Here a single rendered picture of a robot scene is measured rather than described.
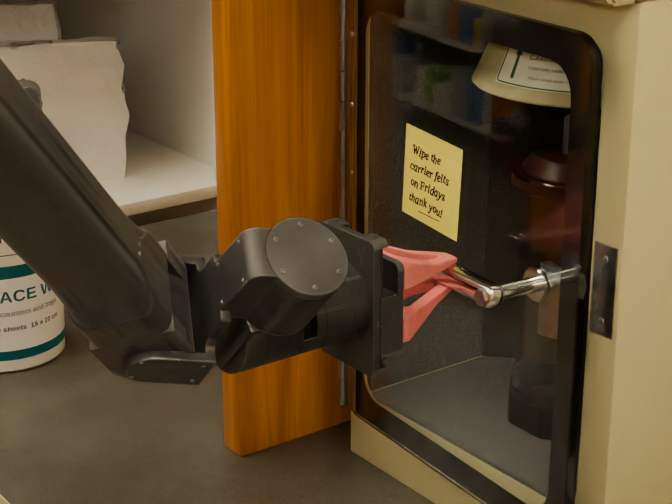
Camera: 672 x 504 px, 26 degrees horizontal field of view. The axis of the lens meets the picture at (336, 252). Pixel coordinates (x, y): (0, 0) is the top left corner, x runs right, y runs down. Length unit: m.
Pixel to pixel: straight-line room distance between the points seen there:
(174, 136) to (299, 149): 1.12
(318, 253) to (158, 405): 0.59
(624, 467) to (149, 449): 0.48
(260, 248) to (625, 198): 0.28
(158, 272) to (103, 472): 0.47
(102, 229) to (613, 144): 0.38
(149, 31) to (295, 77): 1.17
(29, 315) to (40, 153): 0.80
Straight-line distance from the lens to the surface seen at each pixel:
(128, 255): 0.87
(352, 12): 1.22
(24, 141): 0.75
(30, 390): 1.54
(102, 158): 2.27
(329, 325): 1.00
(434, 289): 1.08
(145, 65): 2.47
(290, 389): 1.38
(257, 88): 1.27
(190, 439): 1.41
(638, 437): 1.13
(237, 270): 0.92
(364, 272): 1.01
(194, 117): 2.35
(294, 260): 0.91
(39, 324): 1.57
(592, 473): 1.13
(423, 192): 1.17
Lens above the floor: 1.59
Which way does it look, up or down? 20 degrees down
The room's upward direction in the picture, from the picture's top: straight up
